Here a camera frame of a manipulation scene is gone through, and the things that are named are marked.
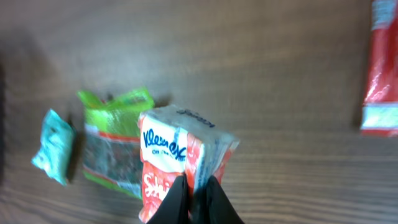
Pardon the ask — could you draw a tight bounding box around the red stick sachet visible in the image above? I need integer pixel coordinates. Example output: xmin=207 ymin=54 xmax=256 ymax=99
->
xmin=361 ymin=0 xmax=397 ymax=137

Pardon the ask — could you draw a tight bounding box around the small red white packet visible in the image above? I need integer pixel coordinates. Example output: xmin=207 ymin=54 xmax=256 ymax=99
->
xmin=138 ymin=105 xmax=239 ymax=223

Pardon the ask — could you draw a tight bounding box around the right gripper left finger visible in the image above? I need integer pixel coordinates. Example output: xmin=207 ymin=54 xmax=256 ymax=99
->
xmin=147 ymin=174 xmax=189 ymax=224

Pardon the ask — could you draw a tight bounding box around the green snack bag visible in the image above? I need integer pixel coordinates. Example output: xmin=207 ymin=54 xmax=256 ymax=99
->
xmin=77 ymin=88 xmax=155 ymax=199

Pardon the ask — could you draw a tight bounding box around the teal snack packet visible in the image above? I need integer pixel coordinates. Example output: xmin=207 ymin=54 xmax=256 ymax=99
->
xmin=31 ymin=109 xmax=75 ymax=185

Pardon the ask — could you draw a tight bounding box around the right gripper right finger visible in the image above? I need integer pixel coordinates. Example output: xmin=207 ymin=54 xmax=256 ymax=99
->
xmin=204 ymin=176 xmax=244 ymax=224

